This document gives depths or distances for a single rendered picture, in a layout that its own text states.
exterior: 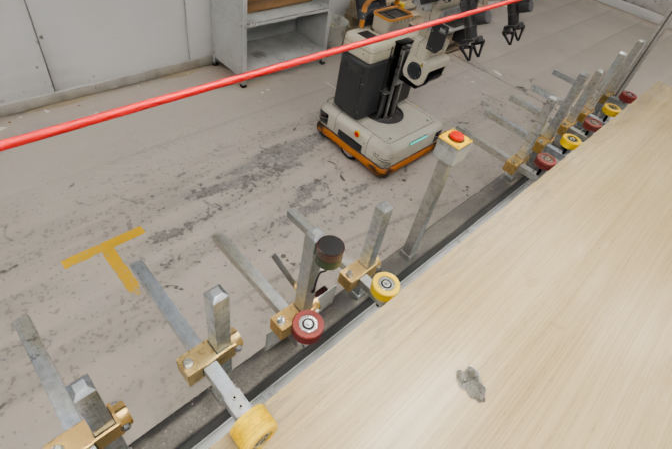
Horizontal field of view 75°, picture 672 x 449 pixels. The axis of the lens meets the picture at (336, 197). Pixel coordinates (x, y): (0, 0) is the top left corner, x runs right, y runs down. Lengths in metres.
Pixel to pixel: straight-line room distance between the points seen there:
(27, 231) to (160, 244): 0.66
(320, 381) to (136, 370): 1.19
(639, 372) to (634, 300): 0.25
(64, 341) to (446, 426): 1.67
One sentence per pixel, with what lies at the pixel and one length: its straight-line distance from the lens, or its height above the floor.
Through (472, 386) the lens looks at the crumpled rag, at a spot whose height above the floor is 0.92.
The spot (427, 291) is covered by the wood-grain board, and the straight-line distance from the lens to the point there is 1.26.
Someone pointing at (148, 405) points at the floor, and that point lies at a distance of 2.05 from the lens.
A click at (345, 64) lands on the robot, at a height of 0.61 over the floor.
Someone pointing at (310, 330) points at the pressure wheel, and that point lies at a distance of 1.12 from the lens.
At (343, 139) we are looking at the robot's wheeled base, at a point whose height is 0.14.
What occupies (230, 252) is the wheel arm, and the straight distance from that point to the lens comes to 1.30.
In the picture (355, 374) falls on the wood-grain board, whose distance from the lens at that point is 1.09.
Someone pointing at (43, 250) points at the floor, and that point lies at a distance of 2.61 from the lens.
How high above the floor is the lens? 1.88
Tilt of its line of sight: 43 degrees down
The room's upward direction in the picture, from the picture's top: 12 degrees clockwise
